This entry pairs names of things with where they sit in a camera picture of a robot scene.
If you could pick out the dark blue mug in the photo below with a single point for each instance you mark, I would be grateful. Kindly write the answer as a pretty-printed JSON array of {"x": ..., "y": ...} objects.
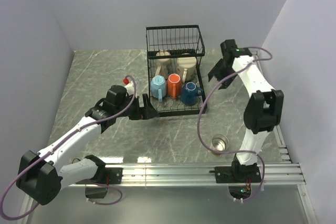
[{"x": 190, "y": 92}]

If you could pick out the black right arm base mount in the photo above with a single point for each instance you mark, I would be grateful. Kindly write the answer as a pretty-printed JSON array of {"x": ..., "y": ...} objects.
[{"x": 237, "y": 174}]

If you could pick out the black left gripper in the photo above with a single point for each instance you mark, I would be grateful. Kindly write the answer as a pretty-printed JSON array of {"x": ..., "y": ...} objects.
[{"x": 146, "y": 112}]

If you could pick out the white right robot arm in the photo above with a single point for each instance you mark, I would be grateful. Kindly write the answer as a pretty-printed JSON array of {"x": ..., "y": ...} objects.
[{"x": 264, "y": 108}]

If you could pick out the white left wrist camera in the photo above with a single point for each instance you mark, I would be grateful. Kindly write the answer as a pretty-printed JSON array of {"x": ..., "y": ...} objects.
[{"x": 129, "y": 85}]

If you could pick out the aluminium rail table edge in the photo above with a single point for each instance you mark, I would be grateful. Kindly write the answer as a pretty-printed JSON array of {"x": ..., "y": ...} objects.
[{"x": 170, "y": 174}]

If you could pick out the light blue mug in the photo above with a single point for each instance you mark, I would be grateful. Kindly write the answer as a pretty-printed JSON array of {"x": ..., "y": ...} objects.
[{"x": 158, "y": 87}]

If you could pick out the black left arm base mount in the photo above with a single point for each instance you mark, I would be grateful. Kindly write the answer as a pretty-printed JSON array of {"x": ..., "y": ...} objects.
[{"x": 108, "y": 176}]

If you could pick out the stainless steel cup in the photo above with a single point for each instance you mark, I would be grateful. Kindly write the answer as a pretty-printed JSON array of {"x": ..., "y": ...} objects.
[{"x": 220, "y": 143}]

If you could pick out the orange mug white interior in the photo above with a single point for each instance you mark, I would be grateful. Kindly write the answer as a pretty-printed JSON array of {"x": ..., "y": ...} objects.
[{"x": 174, "y": 85}]

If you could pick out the cream mug green interior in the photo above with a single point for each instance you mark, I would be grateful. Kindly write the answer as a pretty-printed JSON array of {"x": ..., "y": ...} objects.
[{"x": 186, "y": 67}]

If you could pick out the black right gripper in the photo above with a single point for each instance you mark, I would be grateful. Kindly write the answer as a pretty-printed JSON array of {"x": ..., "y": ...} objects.
[{"x": 215, "y": 71}]

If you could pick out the black wire dish rack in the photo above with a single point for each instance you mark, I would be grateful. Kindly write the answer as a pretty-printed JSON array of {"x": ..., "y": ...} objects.
[{"x": 174, "y": 55}]

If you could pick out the tall cream coral-pattern mug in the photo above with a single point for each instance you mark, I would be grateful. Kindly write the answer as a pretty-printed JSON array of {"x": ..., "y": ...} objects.
[{"x": 164, "y": 65}]

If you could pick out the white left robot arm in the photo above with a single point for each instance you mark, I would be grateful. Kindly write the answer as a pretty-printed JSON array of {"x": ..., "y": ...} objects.
[{"x": 95, "y": 121}]

